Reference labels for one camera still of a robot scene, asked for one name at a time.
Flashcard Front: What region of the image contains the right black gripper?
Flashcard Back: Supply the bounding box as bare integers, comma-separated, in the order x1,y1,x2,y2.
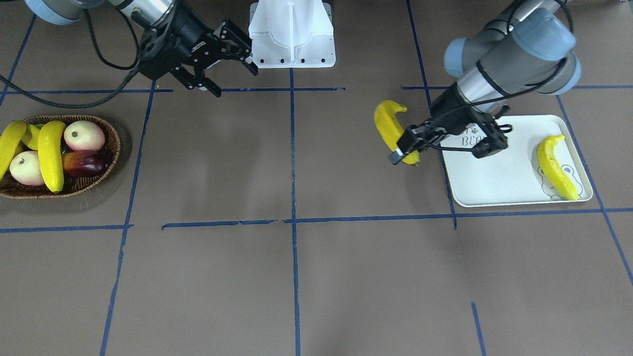
138,5,259,98

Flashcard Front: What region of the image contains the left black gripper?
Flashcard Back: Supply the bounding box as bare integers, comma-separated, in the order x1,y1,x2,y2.
397,87,509,158

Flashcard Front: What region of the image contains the bright yellow banana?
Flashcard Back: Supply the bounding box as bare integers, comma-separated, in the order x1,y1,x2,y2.
537,134,579,201

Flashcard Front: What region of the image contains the yellow banana brown tip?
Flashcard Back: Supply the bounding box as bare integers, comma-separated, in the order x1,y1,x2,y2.
0,121,27,179

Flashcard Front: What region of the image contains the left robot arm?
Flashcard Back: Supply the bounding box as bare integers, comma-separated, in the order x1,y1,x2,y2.
389,0,583,165

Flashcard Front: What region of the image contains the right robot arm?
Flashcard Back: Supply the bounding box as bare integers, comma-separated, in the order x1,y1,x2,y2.
26,0,259,97

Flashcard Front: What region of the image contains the brown wicker basket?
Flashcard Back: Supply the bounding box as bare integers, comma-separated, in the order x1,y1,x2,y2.
0,115,121,200

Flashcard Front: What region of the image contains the white bear tray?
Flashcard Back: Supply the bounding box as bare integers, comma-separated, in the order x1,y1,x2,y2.
444,115,594,207

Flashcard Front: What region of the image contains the dark red mango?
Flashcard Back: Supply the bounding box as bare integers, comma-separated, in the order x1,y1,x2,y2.
61,150,108,178

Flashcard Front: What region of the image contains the yellow banana with grey tip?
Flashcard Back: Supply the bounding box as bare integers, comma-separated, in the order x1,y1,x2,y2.
38,120,66,193

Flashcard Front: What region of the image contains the yellow green starfruit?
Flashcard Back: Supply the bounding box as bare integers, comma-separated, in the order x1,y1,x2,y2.
21,124,45,151

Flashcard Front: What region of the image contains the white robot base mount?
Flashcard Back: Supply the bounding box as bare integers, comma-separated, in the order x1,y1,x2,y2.
248,0,336,68

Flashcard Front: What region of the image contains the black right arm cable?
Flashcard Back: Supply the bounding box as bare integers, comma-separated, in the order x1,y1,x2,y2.
0,10,149,109

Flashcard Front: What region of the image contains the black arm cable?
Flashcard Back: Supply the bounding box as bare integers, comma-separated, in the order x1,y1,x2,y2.
0,10,149,109
420,0,574,149

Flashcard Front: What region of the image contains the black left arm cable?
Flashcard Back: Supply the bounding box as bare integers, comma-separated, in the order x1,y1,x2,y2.
420,0,574,149

